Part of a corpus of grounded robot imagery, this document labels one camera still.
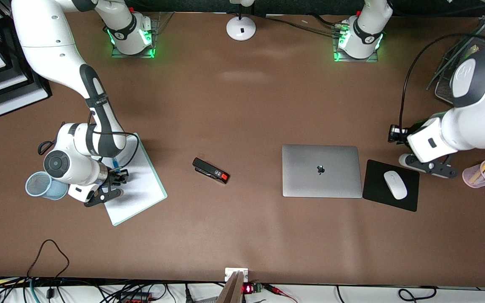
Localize black mouse pad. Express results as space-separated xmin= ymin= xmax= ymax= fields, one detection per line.
xmin=362 ymin=159 xmax=420 ymax=213

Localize black and red stapler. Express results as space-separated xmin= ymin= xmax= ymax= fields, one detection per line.
xmin=192 ymin=157 xmax=230 ymax=185

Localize thick black cable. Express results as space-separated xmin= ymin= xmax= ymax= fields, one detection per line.
xmin=308 ymin=13 xmax=345 ymax=27

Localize red wires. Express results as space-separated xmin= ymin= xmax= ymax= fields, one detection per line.
xmin=265 ymin=284 xmax=298 ymax=303

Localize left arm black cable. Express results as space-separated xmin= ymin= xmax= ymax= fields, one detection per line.
xmin=399 ymin=33 xmax=485 ymax=128

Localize white square box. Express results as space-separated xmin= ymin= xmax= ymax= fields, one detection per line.
xmin=225 ymin=268 xmax=249 ymax=282

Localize white round lamp base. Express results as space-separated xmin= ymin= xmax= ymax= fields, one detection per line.
xmin=226 ymin=0 xmax=257 ymax=42

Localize brown looped cable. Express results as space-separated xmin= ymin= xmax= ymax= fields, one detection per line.
xmin=27 ymin=239 xmax=70 ymax=300

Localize black stacked document tray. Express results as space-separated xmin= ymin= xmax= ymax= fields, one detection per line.
xmin=0 ymin=0 xmax=53 ymax=117

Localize thin black power cable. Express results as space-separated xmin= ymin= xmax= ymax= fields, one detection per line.
xmin=264 ymin=16 xmax=341 ymax=37

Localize black coiled cable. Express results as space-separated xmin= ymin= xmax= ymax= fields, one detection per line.
xmin=397 ymin=286 xmax=438 ymax=303

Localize beige pencil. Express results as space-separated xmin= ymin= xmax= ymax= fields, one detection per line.
xmin=469 ymin=158 xmax=485 ymax=184

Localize grey mounting post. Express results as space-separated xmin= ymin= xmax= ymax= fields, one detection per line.
xmin=216 ymin=271 xmax=244 ymax=303

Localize blue mesh pen cup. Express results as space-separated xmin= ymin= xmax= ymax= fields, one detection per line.
xmin=25 ymin=171 xmax=69 ymax=201

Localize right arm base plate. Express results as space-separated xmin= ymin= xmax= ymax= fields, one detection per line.
xmin=110 ymin=12 xmax=175 ymax=59

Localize tangled black cable bundle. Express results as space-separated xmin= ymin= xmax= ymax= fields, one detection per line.
xmin=0 ymin=276 xmax=222 ymax=303

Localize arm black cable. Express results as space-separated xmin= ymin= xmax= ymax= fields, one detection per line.
xmin=399 ymin=33 xmax=485 ymax=128
xmin=86 ymin=107 xmax=140 ymax=170

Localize mint clipboard with white paper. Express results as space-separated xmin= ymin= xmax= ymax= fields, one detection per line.
xmin=98 ymin=133 xmax=168 ymax=227

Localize black wire mesh organizer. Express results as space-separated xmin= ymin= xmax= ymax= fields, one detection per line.
xmin=427 ymin=17 xmax=485 ymax=104

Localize silver laptop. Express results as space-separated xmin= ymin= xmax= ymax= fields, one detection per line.
xmin=282 ymin=144 xmax=363 ymax=199

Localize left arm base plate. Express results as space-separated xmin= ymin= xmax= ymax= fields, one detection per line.
xmin=332 ymin=23 xmax=380 ymax=63

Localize white computer mouse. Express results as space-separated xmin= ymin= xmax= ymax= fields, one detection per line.
xmin=384 ymin=170 xmax=408 ymax=200

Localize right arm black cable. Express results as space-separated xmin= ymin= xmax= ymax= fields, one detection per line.
xmin=86 ymin=107 xmax=140 ymax=170

